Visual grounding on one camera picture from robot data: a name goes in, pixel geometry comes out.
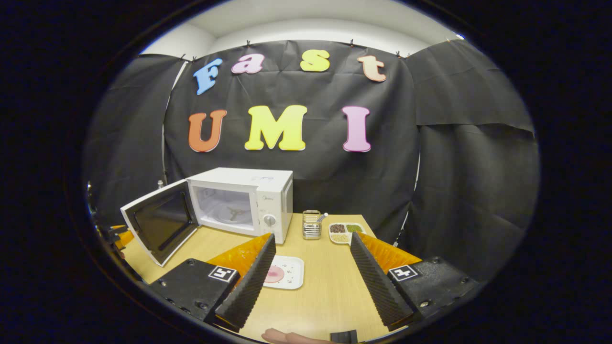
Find white divided dish of beans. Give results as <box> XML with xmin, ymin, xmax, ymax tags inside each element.
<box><xmin>328</xmin><ymin>222</ymin><xmax>366</xmax><ymax>245</ymax></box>

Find white square plate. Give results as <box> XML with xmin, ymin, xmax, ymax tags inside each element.
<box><xmin>262</xmin><ymin>255</ymin><xmax>305</xmax><ymax>290</ymax></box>

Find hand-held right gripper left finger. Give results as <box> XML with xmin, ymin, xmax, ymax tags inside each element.
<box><xmin>149</xmin><ymin>233</ymin><xmax>277</xmax><ymax>333</ymax></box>

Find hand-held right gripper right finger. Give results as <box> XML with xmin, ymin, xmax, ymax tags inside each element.
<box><xmin>350</xmin><ymin>232</ymin><xmax>481</xmax><ymax>332</ymax></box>

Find black backdrop cloth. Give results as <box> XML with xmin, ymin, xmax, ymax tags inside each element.
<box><xmin>84</xmin><ymin>39</ymin><xmax>541</xmax><ymax>282</ymax></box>

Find white microwave oven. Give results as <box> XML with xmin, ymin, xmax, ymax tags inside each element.
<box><xmin>120</xmin><ymin>167</ymin><xmax>294</xmax><ymax>267</ymax></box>

